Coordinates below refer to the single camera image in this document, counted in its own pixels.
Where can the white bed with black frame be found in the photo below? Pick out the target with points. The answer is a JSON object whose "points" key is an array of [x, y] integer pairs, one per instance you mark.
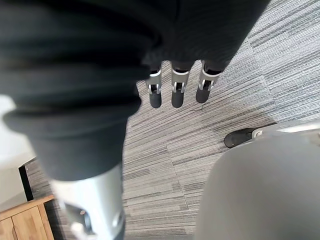
{"points": [[15, 160]]}

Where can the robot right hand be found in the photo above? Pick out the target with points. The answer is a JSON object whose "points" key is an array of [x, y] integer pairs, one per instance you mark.
{"points": [[82, 75]]}

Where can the wooden cabinet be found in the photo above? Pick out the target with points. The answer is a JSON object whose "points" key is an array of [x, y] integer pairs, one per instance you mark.
{"points": [[25, 220]]}

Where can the dark robot foot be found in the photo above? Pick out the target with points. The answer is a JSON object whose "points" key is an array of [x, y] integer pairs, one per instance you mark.
{"points": [[237, 137]]}

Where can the silver robot leg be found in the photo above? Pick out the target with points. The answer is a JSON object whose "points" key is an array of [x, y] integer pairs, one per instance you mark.
{"points": [[262, 185]]}

